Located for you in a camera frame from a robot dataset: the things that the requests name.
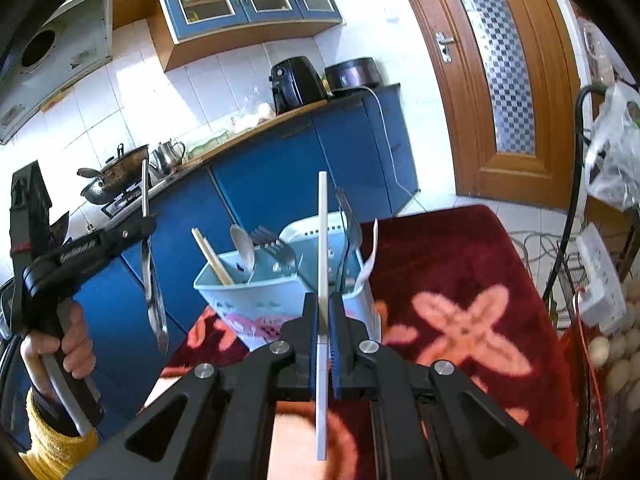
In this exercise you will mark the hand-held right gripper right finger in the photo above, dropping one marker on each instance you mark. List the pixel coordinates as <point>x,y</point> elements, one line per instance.
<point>336,355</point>

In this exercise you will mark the metal table knife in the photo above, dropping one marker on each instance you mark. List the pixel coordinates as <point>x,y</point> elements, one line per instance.
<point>155,300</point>

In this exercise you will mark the dark rice cooker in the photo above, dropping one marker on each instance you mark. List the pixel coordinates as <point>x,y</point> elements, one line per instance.
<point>352,75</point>

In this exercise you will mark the metal fork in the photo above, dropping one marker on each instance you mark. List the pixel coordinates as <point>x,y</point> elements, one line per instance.
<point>350,220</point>
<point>280,255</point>

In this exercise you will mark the white power strip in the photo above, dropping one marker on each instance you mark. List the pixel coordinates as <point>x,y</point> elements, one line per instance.
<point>600,280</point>

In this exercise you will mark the beige plastic fork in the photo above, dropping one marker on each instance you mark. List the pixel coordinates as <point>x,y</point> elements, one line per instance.
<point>367,270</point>

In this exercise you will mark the gas stove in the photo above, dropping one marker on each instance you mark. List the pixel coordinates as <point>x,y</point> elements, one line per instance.
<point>130,202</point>

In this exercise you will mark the beige plastic spoon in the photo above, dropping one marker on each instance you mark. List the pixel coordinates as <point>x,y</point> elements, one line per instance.
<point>242,247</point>

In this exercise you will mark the wooden chopstick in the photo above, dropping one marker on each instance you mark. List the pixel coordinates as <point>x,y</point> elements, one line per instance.
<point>210,257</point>
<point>217,257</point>

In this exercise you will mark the wooden door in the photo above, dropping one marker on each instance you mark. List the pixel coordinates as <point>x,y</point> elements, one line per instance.
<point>450,135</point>

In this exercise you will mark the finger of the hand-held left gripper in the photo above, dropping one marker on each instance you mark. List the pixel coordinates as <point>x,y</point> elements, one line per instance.
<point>130,235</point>

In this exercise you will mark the grey range hood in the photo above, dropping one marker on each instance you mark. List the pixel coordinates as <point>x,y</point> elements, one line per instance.
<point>60,60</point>

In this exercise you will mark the blue kitchen base cabinets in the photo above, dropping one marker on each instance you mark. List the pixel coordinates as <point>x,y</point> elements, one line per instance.
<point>280,180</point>

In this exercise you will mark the large black wok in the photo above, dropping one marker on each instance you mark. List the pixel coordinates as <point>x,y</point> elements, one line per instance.
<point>120,175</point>

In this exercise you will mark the pile of eggs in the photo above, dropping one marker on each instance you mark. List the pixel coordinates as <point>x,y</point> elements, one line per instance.
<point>620,360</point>

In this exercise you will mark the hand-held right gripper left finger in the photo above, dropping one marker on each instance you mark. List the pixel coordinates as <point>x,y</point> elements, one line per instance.
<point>307,340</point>

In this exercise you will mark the person's left hand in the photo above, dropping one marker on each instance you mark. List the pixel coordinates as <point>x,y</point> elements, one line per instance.
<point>80,355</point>

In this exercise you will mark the green tray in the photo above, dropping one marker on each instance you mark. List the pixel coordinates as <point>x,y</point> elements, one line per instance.
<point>207,144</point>

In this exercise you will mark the light blue utensil box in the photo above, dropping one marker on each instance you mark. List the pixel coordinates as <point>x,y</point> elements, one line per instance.
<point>240,300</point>

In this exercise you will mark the red floral printed blanket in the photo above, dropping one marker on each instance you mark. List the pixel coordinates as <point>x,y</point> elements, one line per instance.
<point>450,270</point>

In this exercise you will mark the wooden blue wall cabinet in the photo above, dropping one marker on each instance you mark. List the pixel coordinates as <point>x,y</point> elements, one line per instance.
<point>200,50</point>

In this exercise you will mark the metal kettle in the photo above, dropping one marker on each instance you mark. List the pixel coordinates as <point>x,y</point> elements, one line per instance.
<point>167,155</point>

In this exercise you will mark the clear plastic bag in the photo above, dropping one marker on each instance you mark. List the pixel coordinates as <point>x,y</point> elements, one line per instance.
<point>615,160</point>

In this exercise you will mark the person's left forearm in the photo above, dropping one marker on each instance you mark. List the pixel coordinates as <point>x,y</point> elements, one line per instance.
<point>50,445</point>

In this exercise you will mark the clear bag with white food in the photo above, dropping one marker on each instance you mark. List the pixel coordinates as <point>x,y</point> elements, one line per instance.
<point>252,117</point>

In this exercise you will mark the black air fryer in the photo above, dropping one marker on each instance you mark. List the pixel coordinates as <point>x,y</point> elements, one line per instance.
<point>295,85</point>

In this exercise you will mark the black metal rack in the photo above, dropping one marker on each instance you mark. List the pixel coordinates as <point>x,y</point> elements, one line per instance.
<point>580,125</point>

